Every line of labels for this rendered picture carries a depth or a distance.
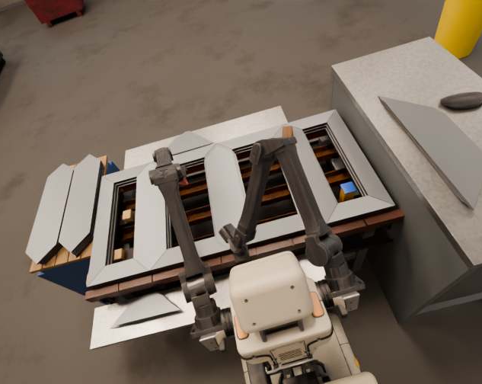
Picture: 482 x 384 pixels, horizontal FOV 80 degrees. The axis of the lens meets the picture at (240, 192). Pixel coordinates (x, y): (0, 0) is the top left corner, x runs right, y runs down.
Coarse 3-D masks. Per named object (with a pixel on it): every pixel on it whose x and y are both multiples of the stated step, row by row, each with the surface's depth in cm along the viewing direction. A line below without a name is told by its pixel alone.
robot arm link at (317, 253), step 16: (272, 144) 91; (288, 144) 90; (288, 160) 90; (288, 176) 91; (304, 176) 90; (304, 192) 89; (304, 208) 90; (304, 224) 91; (320, 224) 88; (336, 240) 90; (320, 256) 86
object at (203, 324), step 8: (208, 304) 88; (200, 312) 87; (208, 312) 87; (216, 312) 88; (200, 320) 86; (208, 320) 86; (216, 320) 88; (192, 328) 90; (200, 328) 87; (208, 328) 86; (216, 328) 86; (224, 328) 86; (192, 336) 86; (200, 336) 86
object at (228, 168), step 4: (228, 164) 170; (232, 164) 169; (212, 168) 170; (216, 168) 170; (220, 168) 169; (224, 168) 169; (228, 168) 168; (232, 168) 167; (236, 168) 167; (208, 172) 169; (212, 172) 169; (216, 172) 168; (220, 172) 167; (224, 172) 167; (228, 172) 166; (232, 172) 166; (208, 176) 168; (212, 176) 167; (216, 176) 166; (220, 176) 166
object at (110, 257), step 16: (320, 128) 175; (336, 144) 165; (240, 176) 167; (352, 176) 152; (112, 208) 170; (112, 224) 164; (336, 224) 138; (112, 240) 159; (272, 240) 139; (112, 256) 154; (208, 256) 140; (144, 272) 141; (96, 288) 146
